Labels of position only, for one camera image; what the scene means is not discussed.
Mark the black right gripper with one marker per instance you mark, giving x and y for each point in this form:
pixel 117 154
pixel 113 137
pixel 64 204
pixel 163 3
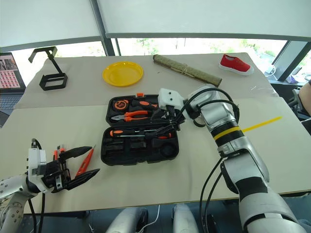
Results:
pixel 170 115

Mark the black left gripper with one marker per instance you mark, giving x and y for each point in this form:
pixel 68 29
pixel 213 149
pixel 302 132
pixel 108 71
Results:
pixel 54 174

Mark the orange tester pen screwdriver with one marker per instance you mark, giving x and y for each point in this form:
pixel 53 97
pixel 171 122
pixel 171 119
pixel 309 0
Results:
pixel 83 162

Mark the long orange black screwdriver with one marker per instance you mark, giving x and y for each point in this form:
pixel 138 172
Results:
pixel 116 132
pixel 163 137

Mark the black plastic tool case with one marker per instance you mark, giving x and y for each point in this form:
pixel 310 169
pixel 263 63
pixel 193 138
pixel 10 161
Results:
pixel 131 150

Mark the orange case latch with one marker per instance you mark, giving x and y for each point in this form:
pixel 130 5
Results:
pixel 140 94

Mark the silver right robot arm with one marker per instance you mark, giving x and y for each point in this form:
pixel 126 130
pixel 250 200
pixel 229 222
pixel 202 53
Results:
pixel 243 150

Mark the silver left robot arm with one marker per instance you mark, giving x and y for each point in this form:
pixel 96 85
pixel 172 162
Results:
pixel 12 191

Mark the short orange black screwdriver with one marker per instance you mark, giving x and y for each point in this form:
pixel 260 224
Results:
pixel 145 104

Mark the orange black tape measure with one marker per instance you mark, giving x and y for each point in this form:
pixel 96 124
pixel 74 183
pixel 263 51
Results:
pixel 120 104

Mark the rolled bamboo mat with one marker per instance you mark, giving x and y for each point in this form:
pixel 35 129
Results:
pixel 184 70

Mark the yellow plastic plate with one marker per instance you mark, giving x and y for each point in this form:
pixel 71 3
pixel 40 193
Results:
pixel 122 74

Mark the silver rounded shape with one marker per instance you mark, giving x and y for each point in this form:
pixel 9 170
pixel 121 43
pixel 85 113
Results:
pixel 126 221
pixel 184 218

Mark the black metal stand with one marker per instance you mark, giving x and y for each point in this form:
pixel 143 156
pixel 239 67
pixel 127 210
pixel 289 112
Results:
pixel 52 83

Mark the red canvas shoe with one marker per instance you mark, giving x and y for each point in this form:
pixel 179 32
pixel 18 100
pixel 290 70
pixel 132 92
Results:
pixel 235 64

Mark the yellow plastic strip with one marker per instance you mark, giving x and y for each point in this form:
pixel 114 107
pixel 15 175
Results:
pixel 264 123

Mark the open laptop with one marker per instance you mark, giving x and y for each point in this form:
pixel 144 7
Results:
pixel 8 72

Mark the wide white roller blind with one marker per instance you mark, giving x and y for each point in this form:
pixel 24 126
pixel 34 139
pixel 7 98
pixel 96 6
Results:
pixel 194 17

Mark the grey office chair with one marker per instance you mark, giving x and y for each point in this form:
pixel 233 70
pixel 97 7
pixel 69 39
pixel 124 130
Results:
pixel 297 102

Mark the broad dark window pillar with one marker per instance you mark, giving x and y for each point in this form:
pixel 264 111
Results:
pixel 289 60

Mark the bystander person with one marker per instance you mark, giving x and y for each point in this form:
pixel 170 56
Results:
pixel 306 97

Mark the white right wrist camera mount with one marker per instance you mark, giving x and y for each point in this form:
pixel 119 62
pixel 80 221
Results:
pixel 170 95

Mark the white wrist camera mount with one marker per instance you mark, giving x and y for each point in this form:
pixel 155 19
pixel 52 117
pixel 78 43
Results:
pixel 170 95
pixel 36 160

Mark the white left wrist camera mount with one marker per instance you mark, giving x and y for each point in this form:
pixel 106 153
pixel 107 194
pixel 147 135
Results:
pixel 36 160

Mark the dark window post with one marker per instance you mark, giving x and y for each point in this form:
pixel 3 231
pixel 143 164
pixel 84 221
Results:
pixel 109 46

